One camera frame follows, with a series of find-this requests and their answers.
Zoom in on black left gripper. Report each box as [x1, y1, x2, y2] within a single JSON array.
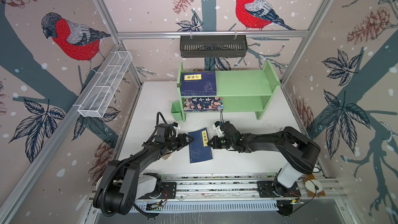
[[165, 133, 194, 150]]

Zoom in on blue book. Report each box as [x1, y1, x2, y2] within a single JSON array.
[[188, 128, 212, 163], [180, 71, 217, 96]]

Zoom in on colourful illustrated large book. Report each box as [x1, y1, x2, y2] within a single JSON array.
[[183, 96, 224, 112]]

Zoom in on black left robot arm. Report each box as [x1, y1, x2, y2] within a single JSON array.
[[93, 112, 194, 219]]

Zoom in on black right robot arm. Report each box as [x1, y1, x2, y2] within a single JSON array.
[[207, 119, 321, 199]]

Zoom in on spice jar brown contents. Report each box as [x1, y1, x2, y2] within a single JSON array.
[[162, 152, 172, 160]]

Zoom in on green plastic hanging bin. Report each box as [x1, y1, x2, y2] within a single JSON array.
[[171, 101, 183, 121]]

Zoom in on green wooden shelf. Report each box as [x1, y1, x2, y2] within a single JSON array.
[[177, 62, 280, 121]]

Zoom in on black hanging basket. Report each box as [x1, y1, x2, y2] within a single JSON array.
[[180, 35, 248, 58]]

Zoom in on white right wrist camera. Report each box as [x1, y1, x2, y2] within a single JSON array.
[[212, 121, 224, 138]]

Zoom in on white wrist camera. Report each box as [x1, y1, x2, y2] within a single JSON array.
[[170, 122, 180, 138], [212, 121, 224, 138]]

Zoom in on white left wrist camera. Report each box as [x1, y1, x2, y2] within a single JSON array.
[[170, 122, 180, 138]]

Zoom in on white wire mesh basket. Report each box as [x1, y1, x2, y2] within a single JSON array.
[[78, 51, 132, 118]]

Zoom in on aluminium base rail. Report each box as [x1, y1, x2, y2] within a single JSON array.
[[135, 174, 347, 214]]

